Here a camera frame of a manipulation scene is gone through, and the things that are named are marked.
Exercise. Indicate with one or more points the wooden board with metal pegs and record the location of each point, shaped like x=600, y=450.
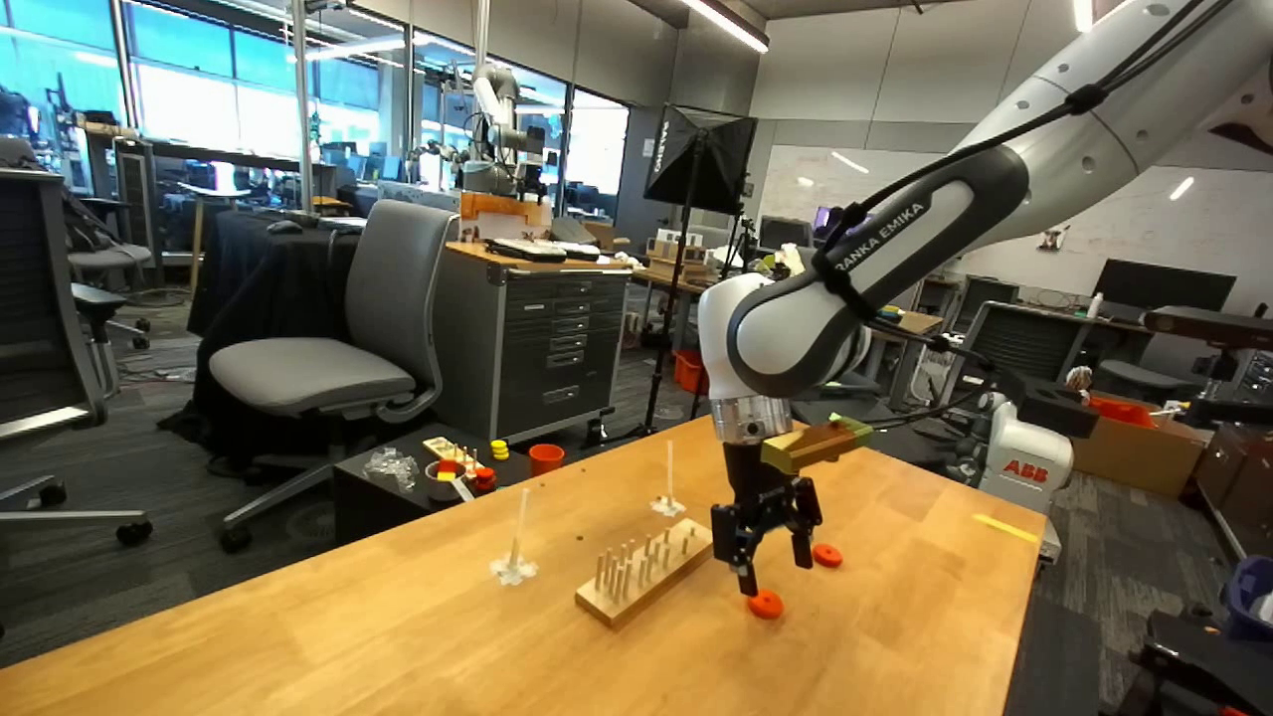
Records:
x=639, y=588

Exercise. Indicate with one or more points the gray drawer cabinet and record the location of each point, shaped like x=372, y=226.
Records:
x=531, y=343

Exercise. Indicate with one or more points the small yellow block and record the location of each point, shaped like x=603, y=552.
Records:
x=501, y=450

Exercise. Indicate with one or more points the orange bucket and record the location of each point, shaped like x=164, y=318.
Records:
x=689, y=373

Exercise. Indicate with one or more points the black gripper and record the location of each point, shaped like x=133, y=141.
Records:
x=763, y=497

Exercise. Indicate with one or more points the black softbox light on stand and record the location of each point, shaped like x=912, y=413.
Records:
x=709, y=163

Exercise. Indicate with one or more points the small orange cup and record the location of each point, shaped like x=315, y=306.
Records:
x=547, y=453

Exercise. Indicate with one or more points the dark wide monitor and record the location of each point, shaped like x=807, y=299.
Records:
x=1166, y=282

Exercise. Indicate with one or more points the yellow tape strip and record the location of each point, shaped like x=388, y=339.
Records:
x=1008, y=525

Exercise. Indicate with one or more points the blue bin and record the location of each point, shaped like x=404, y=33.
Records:
x=1256, y=603

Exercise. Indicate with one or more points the orange box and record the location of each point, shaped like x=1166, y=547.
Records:
x=503, y=214

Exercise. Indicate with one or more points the cardboard box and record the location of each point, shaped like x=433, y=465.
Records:
x=1138, y=457

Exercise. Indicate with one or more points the gray office chair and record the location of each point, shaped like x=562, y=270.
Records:
x=314, y=371

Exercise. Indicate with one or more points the small red round object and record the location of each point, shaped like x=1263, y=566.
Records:
x=483, y=480

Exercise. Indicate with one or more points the flat papers and keyboard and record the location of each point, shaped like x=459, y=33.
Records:
x=544, y=246

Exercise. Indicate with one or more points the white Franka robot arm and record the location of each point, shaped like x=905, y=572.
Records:
x=929, y=225

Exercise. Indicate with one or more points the black draped office chair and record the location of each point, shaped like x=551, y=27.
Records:
x=265, y=278

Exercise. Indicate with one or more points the white ABB robot base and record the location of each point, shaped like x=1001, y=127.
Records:
x=1030, y=461

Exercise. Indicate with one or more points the low black side table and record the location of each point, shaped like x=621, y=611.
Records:
x=385, y=503

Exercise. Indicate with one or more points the clear stand with thin stick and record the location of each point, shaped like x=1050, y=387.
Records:
x=515, y=571
x=670, y=507

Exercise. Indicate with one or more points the black floor equipment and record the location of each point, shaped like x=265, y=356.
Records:
x=1195, y=668

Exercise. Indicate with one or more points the beige flat packet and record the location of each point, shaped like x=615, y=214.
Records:
x=450, y=450

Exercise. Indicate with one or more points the red flat item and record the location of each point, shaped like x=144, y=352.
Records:
x=1123, y=411

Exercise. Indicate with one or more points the orange green wrist camera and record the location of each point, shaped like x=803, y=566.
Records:
x=811, y=448

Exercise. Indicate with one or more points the black mesh office chair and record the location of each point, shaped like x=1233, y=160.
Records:
x=42, y=302

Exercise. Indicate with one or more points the clear plastic wrap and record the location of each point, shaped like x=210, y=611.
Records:
x=388, y=461

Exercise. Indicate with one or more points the dark angled monitor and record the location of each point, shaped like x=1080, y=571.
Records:
x=1050, y=339

